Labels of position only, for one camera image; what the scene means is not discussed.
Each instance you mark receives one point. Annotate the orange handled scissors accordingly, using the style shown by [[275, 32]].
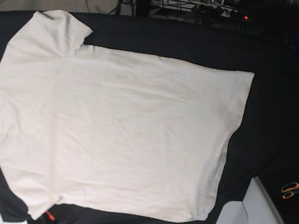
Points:
[[290, 190]]

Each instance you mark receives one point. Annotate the white power strip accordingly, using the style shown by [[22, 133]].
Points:
[[189, 6]]

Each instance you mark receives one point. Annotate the cream white T-shirt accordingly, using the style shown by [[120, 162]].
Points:
[[112, 130]]

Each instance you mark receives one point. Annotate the red clip at table edge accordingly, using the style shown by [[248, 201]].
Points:
[[51, 218]]

